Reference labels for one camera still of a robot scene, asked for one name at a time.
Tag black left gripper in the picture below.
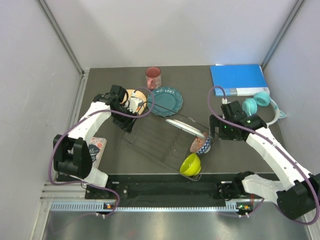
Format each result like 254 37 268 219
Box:
112 104 139 134

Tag beige floral plate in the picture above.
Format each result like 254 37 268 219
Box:
122 89 147 115

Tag red blue patterned bowl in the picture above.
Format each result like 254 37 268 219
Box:
189 137 211 155

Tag white watermelon plate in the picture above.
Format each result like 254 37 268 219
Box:
165 119 207 139

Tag black wire dish rack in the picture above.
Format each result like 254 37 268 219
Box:
119 113 210 174

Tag teal scalloped plate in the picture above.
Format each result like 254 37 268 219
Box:
151 86 183 117

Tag lime green bowl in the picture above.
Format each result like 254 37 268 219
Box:
179 153 202 177

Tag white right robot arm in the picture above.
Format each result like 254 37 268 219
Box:
210 98 320 225

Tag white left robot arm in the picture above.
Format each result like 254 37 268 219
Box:
52 85 144 199

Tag Little Women book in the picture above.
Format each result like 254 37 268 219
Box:
88 137 107 168

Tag teal cat-ear headphones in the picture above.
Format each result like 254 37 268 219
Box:
241 92 287 127

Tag blue clip file folder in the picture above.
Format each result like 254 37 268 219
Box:
210 64 270 97

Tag pink mug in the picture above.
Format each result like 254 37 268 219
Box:
145 66 162 90

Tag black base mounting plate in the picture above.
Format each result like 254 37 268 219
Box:
84 181 263 201

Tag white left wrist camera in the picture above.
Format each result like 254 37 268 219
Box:
127 90 145 115

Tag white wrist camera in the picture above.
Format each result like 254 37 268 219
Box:
221 98 228 105
127 90 145 115

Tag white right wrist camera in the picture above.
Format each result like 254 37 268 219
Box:
221 98 228 105

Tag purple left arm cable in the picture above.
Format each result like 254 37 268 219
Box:
48 86 156 217

